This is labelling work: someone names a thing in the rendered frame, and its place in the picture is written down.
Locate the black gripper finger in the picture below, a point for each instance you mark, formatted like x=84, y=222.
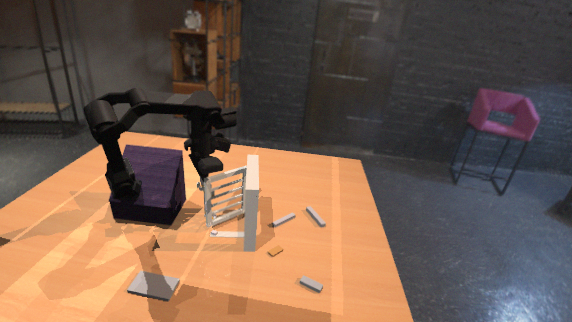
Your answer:
x=194, y=160
x=201, y=175

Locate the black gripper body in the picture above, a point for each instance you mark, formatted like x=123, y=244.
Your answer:
x=200, y=146

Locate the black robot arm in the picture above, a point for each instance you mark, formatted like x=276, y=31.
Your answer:
x=200, y=107

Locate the small orange flat block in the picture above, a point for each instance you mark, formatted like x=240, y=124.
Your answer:
x=276, y=250

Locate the white flat rectangular slab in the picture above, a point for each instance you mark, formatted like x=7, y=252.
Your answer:
x=153, y=285

